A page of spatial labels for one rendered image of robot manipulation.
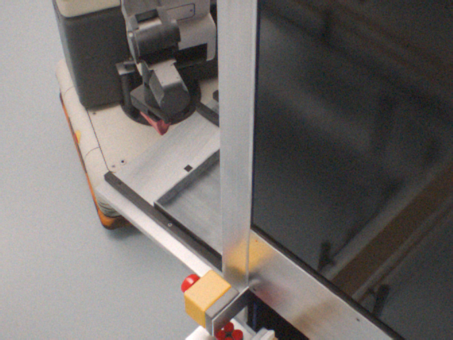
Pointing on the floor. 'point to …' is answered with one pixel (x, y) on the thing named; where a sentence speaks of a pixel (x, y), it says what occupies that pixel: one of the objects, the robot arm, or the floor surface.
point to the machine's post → (238, 136)
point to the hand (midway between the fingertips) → (162, 130)
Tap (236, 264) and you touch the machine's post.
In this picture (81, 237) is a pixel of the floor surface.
